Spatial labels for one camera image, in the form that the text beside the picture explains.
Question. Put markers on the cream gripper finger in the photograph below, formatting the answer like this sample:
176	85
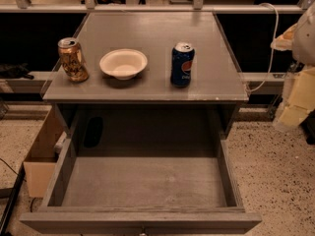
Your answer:
284	41
298	99

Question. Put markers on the blue pepsi can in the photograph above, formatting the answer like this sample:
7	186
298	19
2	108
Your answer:
182	59

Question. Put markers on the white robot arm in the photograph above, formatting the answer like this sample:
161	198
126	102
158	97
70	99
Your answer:
303	46

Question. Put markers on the gold crushed drink can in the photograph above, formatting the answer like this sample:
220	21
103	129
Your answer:
72	60

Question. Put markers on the open grey top drawer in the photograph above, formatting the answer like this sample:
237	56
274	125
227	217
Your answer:
143	170

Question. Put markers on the white paper bowl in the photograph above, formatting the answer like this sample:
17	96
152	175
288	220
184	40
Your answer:
123	64

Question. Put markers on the grey wooden cabinet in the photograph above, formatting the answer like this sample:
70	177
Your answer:
214	74

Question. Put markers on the cardboard box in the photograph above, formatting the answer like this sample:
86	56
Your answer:
41	159

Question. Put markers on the grey metal rail frame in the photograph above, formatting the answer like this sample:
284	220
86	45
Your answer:
24	41

